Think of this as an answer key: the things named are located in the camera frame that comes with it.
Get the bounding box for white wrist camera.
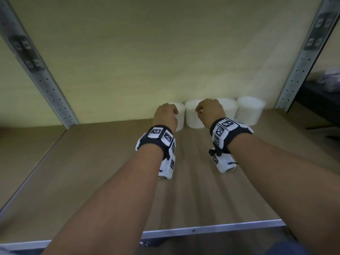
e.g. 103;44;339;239
158;152;176;180
208;148;238;174

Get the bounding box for black marker tag plate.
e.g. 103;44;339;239
304;12;338;51
10;35;46;73

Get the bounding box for person's left forearm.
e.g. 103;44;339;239
42;145;164;255

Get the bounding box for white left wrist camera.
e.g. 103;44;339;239
158;152;176;180

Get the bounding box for person's right hand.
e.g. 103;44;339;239
195;98;227;129

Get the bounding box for black right wristband with markers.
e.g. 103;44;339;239
210;118;254;154

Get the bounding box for black left wristband with markers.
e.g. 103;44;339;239
135;125;176;160

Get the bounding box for pile of small plastic packets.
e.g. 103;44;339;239
316;67;340;92

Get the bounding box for black wristband with markers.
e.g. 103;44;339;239
210;118;254;154
135;125;176;160

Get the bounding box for person's left hand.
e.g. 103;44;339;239
153;103;179;133

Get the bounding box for grey metal shelf wooden boards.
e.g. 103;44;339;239
0;0;340;255

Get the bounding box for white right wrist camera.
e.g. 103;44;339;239
208;148;238;174

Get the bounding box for person's right forearm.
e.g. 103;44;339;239
228;133;340;255

